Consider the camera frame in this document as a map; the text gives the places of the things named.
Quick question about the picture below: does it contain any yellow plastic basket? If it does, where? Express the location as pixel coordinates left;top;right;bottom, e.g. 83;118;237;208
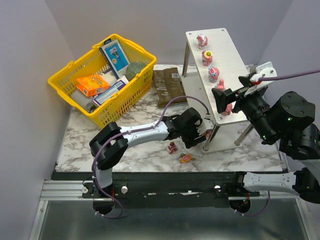
47;34;157;129

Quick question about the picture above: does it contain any green round melon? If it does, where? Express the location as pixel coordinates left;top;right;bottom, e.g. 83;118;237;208
125;61;146;82

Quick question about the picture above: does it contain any brown snack bag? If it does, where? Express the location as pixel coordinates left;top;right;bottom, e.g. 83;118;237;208
152;67;185;108

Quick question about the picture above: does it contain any red strawberry cake toy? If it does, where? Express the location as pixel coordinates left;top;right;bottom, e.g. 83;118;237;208
167;141;178;155

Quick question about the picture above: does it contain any blue razor package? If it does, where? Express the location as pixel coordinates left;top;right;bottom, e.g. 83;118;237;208
99;38;130;79

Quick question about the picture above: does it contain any white box in basket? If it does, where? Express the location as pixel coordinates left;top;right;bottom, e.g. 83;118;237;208
100;69;117;86

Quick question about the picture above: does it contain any white metal shelf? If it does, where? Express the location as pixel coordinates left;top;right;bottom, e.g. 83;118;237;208
181;28;254;154

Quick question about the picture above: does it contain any purple white box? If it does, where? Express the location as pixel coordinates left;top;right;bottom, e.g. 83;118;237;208
93;78;129;108

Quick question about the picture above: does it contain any purple cable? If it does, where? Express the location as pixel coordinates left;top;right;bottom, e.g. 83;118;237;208
258;69;320;82
91;95;211;219

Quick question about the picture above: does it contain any grey paper roll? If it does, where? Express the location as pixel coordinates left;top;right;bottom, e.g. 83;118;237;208
70;89;97;113

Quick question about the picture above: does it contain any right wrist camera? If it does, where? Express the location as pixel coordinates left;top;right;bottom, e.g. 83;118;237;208
238;61;278;97

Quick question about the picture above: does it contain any pink toy blue bow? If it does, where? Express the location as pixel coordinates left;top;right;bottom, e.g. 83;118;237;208
208;66;220;83

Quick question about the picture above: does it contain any pink toy orange plate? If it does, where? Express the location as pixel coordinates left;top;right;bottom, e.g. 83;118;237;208
180;153;193;163

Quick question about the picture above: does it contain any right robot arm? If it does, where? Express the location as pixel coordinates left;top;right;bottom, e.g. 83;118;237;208
211;87;320;204

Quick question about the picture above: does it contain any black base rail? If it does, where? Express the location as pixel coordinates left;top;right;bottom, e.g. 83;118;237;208
51;172;259;213

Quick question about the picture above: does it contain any pink white bunny toy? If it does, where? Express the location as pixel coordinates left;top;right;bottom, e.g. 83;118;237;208
196;33;208;50

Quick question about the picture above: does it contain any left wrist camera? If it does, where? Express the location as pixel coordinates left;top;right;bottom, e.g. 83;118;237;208
197;113;215;136

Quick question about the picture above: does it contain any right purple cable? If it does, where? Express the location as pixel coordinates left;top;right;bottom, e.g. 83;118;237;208
258;69;320;82

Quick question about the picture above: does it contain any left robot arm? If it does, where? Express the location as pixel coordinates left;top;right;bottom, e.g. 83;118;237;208
89;107;213;189

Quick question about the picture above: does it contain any orange snack box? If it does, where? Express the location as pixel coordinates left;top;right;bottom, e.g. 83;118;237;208
76;75;111;97

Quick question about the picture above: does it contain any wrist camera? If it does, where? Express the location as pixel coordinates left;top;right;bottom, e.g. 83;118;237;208
197;113;215;136
238;61;278;97

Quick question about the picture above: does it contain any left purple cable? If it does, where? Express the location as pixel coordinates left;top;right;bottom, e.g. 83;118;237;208
91;95;211;219

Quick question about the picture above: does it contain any pink toy yellow top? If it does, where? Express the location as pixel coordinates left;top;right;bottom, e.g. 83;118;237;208
201;50;213;67

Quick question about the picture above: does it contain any pink mushroom toy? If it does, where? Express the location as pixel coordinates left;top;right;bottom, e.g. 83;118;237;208
216;79;225;92

